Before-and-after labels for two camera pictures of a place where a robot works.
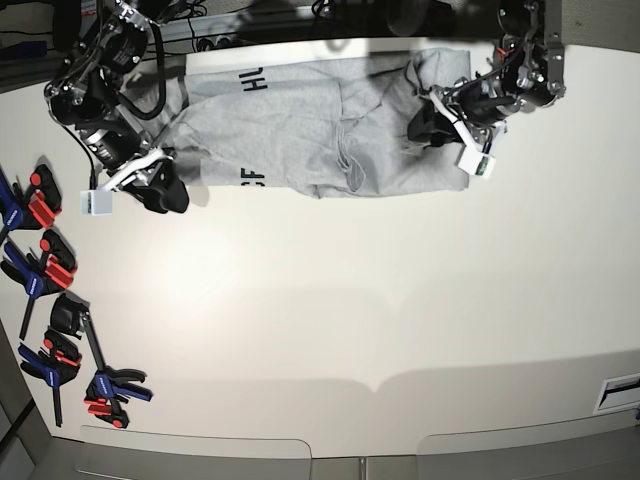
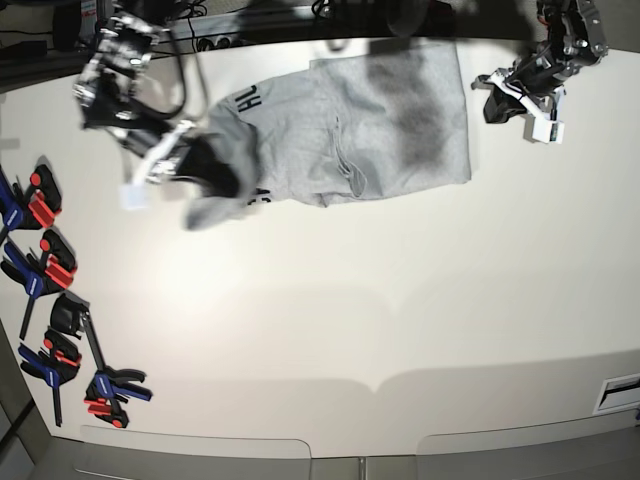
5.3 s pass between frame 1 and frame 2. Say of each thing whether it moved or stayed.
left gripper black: moved
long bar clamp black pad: stayed
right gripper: moved
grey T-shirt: moved
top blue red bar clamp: stayed
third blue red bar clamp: stayed
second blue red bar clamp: stayed
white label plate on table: stayed
